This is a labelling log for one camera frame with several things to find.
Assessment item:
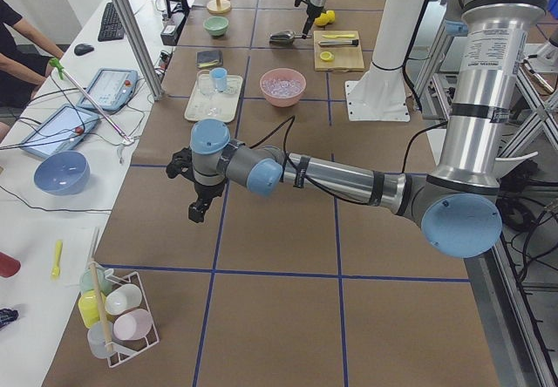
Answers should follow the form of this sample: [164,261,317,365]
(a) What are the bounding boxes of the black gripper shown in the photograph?
[294,0,323,39]
[166,148,226,223]

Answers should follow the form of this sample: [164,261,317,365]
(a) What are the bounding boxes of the metal ice scoop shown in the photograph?
[269,31,312,46]

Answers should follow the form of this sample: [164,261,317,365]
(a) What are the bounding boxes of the pile of clear ice cubes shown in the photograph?
[262,78,303,99]

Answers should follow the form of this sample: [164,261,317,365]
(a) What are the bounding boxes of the blue plastic cup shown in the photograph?
[210,67,228,92]

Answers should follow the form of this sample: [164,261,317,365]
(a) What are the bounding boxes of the white cup in rack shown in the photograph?
[105,283,143,316]

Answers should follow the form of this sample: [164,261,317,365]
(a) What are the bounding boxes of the pink cup in rack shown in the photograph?
[113,309,153,341]

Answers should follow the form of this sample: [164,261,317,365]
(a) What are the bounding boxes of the green cup in rack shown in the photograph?
[78,268,112,295]

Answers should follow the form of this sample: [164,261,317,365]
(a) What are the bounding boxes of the yellow cup in rack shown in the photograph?
[78,289,100,329]

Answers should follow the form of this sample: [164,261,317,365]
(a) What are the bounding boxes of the clear cup in rack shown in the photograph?
[87,321,113,359]

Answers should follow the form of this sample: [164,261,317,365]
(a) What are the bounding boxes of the yellow lemons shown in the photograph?
[314,10,337,27]

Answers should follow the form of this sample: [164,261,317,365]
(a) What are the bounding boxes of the yellow lemon half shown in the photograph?
[319,51,335,62]

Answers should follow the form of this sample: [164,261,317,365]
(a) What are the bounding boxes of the wooden cutting board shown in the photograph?
[313,31,364,71]

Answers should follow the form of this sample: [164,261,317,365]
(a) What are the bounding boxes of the pink bowl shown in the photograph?
[259,68,306,107]

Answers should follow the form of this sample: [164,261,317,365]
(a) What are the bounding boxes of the wooden stand with round base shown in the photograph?
[206,0,232,15]

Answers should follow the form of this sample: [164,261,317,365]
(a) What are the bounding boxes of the green bowl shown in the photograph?
[203,16,229,37]

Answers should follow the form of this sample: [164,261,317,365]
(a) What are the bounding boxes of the cream bear tray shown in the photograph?
[184,75,243,123]

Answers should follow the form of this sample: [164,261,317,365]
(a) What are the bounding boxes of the grey folded cloth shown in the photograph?
[196,50,223,69]

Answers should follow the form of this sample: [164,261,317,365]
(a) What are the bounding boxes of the clear wine glass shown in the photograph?
[196,69,214,99]

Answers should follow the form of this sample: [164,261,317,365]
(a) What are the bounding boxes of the blue bowl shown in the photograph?
[34,151,91,195]

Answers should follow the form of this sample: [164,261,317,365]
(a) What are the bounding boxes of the far teach pendant tablet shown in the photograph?
[86,68,139,114]

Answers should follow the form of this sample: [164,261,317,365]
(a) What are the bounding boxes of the teach pendant tablet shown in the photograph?
[86,68,139,114]
[20,104,99,159]

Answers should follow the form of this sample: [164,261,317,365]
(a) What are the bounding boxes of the yellow plastic spoon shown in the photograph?
[51,240,63,280]

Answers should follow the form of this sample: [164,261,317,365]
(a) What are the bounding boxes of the near teach pendant tablet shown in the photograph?
[20,104,99,159]

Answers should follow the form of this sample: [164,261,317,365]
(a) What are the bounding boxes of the red cylinder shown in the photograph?
[0,252,21,278]

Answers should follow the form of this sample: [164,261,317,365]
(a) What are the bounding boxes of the black computer mouse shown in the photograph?
[73,43,95,56]

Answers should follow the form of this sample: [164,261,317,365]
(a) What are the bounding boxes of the black keyboard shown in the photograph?
[98,2,125,42]

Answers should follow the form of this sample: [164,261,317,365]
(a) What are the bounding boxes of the person at desk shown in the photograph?
[0,0,66,142]

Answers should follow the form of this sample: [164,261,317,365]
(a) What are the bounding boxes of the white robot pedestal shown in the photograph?
[345,0,429,122]

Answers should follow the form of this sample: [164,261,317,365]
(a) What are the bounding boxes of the white wire cup rack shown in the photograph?
[87,262,160,369]

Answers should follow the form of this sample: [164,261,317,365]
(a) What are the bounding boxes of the aluminium frame post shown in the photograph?
[112,0,164,101]

